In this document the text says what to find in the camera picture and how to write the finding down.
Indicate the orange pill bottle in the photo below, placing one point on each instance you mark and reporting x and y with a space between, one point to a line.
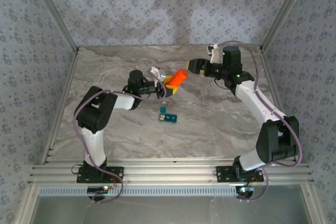
177 78

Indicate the teal pill organizer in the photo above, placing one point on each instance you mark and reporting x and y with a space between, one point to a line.
168 117

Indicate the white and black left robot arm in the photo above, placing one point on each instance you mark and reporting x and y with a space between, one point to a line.
94 142

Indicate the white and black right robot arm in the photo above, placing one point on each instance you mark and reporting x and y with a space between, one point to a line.
254 100

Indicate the grey metal sheet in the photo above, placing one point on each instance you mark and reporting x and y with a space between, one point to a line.
170 211

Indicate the aluminium table side rail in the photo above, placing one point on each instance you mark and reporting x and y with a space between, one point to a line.
61 103
273 77

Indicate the aluminium corner post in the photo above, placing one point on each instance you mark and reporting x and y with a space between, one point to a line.
52 11
286 11

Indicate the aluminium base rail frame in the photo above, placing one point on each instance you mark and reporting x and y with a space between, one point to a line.
170 172

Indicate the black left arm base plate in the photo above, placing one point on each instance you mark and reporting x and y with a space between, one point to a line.
116 174

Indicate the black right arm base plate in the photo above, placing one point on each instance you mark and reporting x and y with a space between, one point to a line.
223 174

